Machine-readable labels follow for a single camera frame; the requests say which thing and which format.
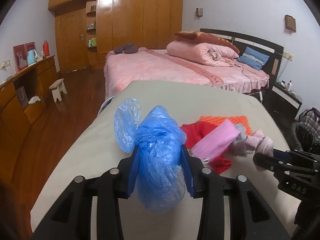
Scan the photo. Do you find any black white nightstand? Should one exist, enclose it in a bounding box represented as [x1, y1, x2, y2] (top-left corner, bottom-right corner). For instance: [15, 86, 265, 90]
[265, 81, 303, 120]

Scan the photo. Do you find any large wooden wall lamp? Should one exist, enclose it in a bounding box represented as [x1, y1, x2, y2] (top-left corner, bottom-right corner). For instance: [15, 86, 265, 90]
[284, 14, 297, 33]

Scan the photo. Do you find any pale cloth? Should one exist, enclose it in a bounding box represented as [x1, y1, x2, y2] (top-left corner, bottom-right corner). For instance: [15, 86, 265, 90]
[235, 124, 275, 156]

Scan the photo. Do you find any grey paper bag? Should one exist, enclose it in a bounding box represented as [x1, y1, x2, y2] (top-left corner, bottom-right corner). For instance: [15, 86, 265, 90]
[16, 86, 27, 108]

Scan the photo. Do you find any red cloth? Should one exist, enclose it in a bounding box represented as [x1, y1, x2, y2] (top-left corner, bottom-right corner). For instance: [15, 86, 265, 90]
[180, 122, 233, 175]

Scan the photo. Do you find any dark wooden bed pink sheet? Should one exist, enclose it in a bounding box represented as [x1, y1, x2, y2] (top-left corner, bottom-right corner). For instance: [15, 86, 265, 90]
[104, 28, 284, 103]

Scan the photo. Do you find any pink face mask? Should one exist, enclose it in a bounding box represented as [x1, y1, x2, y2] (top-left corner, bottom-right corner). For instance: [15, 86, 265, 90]
[192, 119, 239, 162]

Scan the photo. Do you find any beige table cloth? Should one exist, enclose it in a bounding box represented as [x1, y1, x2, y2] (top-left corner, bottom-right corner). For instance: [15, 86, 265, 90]
[30, 80, 292, 240]

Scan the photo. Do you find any blue plastic bag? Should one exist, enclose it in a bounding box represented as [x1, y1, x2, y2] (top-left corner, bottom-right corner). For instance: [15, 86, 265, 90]
[114, 98, 188, 214]

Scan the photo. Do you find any folded pink quilt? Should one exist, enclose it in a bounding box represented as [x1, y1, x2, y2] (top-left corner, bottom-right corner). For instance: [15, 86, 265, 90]
[166, 41, 240, 67]

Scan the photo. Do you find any large blue pillow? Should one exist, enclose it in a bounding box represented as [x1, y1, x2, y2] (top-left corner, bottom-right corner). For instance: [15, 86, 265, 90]
[236, 46, 270, 70]

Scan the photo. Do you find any light blue kettle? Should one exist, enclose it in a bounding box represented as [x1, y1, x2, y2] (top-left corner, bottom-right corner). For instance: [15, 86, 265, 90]
[26, 49, 38, 65]

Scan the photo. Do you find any small wooden stool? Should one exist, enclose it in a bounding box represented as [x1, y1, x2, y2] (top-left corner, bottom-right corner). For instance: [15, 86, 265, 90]
[49, 78, 67, 103]

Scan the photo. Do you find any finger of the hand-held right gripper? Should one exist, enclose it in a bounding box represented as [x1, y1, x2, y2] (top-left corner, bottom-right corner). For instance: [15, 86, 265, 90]
[272, 149, 320, 167]
[252, 152, 290, 174]

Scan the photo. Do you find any wooden wardrobe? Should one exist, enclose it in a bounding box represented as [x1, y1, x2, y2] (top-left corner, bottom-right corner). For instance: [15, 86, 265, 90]
[47, 0, 184, 74]

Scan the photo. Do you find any wooden door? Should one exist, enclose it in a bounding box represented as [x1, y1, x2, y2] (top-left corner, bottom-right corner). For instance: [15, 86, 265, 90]
[54, 7, 90, 74]

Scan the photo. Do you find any orange foam net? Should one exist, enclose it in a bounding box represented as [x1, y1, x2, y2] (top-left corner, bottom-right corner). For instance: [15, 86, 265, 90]
[199, 115, 251, 136]

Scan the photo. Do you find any wooden dresser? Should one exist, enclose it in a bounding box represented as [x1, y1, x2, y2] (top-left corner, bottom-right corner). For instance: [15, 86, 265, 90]
[0, 55, 62, 140]

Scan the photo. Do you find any black bag lined waste bin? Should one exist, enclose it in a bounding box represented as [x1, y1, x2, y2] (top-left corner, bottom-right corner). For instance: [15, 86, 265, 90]
[291, 121, 316, 153]

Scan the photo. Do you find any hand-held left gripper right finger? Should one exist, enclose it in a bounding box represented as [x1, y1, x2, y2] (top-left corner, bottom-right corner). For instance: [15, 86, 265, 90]
[180, 144, 292, 240]

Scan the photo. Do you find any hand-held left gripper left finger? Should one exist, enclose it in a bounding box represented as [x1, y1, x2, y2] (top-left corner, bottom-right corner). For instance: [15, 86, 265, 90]
[31, 145, 142, 240]

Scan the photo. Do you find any person's right forearm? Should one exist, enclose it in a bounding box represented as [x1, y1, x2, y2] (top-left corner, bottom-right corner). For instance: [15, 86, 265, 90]
[294, 196, 320, 230]

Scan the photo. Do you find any folded red-brown blanket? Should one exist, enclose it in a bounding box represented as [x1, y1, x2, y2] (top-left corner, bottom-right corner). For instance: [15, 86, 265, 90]
[174, 31, 238, 53]

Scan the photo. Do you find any grey plush neck pillow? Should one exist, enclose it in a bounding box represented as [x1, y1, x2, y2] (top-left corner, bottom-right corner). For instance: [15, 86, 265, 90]
[114, 42, 138, 55]

